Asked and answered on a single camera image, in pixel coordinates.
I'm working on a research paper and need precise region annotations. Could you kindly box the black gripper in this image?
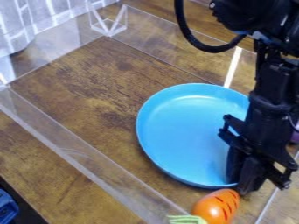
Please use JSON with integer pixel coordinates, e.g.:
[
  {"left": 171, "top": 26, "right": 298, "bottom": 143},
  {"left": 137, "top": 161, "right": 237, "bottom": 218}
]
[{"left": 219, "top": 93, "right": 299, "bottom": 195}]

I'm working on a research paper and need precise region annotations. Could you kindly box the orange toy carrot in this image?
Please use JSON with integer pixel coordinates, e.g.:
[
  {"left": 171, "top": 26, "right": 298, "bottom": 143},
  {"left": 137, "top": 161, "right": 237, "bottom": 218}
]
[{"left": 169, "top": 189, "right": 239, "bottom": 224}]

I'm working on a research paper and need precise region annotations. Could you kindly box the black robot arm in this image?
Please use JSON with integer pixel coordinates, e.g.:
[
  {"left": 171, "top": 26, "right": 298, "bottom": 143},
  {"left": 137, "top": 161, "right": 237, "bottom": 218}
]
[{"left": 210, "top": 0, "right": 299, "bottom": 194}]

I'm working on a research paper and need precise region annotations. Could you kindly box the purple toy eggplant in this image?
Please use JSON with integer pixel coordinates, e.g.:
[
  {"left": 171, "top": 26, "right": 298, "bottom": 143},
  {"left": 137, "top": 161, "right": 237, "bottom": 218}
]
[{"left": 290, "top": 122, "right": 299, "bottom": 144}]

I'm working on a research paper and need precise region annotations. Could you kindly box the blue plastic plate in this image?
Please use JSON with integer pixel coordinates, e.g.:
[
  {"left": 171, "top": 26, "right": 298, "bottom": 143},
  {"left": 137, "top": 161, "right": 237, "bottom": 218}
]
[{"left": 135, "top": 83, "right": 249, "bottom": 189}]

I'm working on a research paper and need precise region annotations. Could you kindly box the blue object at corner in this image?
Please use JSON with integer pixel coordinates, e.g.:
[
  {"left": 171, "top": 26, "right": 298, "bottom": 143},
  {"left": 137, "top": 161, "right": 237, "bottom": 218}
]
[{"left": 0, "top": 189, "right": 19, "bottom": 224}]

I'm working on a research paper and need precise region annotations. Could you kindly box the white patterned curtain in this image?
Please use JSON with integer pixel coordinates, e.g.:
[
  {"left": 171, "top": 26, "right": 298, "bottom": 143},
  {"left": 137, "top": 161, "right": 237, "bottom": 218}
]
[{"left": 0, "top": 0, "right": 118, "bottom": 58}]

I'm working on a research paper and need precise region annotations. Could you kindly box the clear acrylic enclosure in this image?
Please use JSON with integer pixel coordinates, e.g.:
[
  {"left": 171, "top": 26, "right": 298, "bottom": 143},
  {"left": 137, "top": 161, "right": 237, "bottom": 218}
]
[{"left": 0, "top": 0, "right": 255, "bottom": 224}]

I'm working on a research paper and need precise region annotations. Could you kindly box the black corrugated cable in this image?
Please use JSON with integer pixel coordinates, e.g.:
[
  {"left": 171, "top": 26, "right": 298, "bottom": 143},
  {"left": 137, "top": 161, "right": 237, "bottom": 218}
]
[{"left": 173, "top": 0, "right": 249, "bottom": 54}]

